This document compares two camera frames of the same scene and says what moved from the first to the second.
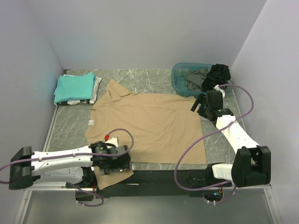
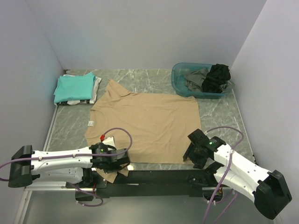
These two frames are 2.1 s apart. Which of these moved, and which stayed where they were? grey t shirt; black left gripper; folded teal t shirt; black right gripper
Moved: black right gripper
Stayed: black left gripper; grey t shirt; folded teal t shirt
